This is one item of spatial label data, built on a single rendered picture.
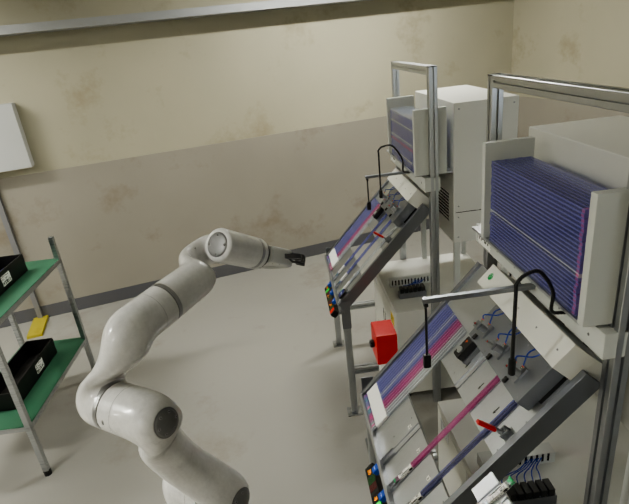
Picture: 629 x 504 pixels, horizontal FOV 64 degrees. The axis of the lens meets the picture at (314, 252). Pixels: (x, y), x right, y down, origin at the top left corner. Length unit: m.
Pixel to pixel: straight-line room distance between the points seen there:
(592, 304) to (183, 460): 0.97
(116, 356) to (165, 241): 3.93
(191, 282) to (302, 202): 3.99
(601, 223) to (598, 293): 0.17
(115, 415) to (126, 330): 0.16
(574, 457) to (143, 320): 1.59
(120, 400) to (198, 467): 0.29
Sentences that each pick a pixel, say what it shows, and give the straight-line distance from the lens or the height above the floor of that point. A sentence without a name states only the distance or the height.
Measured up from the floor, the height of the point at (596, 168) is 1.67.
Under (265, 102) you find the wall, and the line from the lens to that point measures 4.81.
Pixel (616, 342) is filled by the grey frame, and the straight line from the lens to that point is 1.36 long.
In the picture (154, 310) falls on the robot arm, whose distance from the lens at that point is 1.05.
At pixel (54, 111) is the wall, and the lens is 4.73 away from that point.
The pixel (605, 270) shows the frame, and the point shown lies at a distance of 1.28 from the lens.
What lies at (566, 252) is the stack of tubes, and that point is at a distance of 1.35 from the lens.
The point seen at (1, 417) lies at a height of 0.35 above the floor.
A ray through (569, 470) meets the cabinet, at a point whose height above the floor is 0.62.
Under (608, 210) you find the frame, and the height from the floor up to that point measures 1.67.
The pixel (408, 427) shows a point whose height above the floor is 0.83.
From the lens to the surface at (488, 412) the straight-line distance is 1.59.
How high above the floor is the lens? 2.06
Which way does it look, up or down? 23 degrees down
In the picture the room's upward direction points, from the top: 7 degrees counter-clockwise
